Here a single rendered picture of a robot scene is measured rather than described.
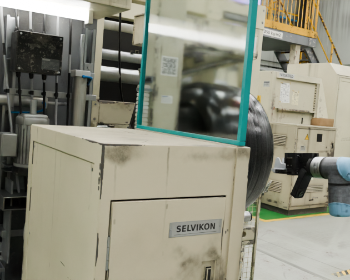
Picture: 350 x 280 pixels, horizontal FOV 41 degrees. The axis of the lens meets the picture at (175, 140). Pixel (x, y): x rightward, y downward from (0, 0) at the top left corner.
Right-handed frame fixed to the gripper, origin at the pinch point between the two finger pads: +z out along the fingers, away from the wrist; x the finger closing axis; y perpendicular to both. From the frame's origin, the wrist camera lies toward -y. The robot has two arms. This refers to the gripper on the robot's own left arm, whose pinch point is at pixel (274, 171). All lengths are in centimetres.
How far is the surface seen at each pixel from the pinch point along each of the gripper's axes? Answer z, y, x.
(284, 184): 330, -33, -345
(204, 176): -41, 1, 63
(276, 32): 553, 258, -550
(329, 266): 159, -95, -228
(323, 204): 327, -63, -421
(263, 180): 10.9, -4.0, -4.5
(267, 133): 8.8, 15.1, -4.7
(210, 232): -40, -13, 60
